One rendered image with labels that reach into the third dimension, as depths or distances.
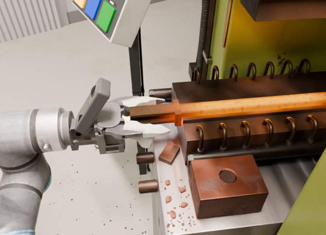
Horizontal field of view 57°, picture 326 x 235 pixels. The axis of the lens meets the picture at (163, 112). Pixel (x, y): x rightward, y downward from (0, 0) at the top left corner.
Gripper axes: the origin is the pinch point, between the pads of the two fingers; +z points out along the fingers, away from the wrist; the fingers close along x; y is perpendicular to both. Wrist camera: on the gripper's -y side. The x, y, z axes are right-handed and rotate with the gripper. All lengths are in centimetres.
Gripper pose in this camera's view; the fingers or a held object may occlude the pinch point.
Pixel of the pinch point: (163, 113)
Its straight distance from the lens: 62.2
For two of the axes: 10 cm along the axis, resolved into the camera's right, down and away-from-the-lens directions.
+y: 0.0, 7.3, 6.9
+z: 9.9, -0.8, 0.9
